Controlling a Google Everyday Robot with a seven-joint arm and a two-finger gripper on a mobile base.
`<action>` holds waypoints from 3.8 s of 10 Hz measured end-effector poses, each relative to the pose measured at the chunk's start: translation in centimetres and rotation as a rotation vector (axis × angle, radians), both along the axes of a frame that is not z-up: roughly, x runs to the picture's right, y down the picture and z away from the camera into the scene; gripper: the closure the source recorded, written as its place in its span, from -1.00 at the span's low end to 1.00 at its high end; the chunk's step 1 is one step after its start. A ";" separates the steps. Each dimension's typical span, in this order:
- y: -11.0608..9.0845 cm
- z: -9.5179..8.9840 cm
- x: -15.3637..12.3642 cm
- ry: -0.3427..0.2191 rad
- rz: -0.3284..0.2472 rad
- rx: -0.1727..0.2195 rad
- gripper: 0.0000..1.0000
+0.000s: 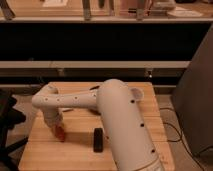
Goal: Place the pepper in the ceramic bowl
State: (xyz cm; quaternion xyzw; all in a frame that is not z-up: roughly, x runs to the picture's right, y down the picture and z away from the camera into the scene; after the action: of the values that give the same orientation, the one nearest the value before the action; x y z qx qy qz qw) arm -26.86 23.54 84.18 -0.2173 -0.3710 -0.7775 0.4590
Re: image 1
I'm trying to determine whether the red pepper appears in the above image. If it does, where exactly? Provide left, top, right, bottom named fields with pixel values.
left=56, top=127, right=66, bottom=142

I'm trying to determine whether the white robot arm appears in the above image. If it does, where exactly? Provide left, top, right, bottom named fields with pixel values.
left=32, top=79, right=165, bottom=171

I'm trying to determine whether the black office chair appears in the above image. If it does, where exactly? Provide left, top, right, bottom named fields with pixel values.
left=0, top=89, right=28, bottom=171

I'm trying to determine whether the black rectangular remote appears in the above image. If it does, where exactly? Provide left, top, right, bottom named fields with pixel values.
left=93, top=128, right=103, bottom=152

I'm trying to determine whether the white cup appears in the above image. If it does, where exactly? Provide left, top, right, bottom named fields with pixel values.
left=131, top=88, right=144, bottom=101

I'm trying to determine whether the grey cabinet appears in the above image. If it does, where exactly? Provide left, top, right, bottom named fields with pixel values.
left=171, top=24, right=213, bottom=156

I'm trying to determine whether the black floor cable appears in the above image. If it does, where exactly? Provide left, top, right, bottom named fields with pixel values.
left=159, top=106, right=204, bottom=171

